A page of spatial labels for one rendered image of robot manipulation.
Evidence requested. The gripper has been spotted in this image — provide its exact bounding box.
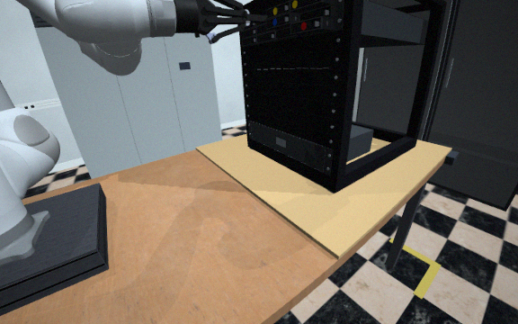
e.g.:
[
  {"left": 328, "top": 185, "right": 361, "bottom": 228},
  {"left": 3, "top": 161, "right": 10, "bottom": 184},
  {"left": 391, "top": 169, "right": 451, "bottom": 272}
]
[{"left": 174, "top": 0, "right": 268, "bottom": 44}]

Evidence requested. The tan flat board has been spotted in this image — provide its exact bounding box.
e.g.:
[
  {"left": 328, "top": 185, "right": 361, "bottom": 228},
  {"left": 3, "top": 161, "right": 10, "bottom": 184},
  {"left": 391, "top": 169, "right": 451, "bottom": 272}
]
[{"left": 196, "top": 134, "right": 451, "bottom": 260}]

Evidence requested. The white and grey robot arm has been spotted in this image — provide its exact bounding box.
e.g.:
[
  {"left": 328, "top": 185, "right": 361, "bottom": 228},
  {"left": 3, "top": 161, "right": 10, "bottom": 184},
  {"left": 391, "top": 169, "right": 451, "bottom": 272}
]
[{"left": 0, "top": 0, "right": 177, "bottom": 265}]

